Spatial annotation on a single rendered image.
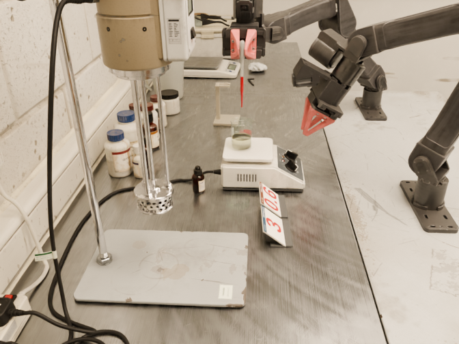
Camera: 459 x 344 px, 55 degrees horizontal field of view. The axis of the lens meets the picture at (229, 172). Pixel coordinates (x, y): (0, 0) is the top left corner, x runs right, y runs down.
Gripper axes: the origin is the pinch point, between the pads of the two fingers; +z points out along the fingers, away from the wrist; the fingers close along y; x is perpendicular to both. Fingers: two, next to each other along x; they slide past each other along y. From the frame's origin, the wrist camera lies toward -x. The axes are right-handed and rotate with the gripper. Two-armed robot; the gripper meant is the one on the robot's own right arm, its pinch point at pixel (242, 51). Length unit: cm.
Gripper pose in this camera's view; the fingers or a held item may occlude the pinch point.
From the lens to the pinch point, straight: 100.4
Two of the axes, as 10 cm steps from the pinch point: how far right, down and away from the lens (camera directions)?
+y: 10.0, 0.3, -0.7
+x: 0.1, 8.7, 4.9
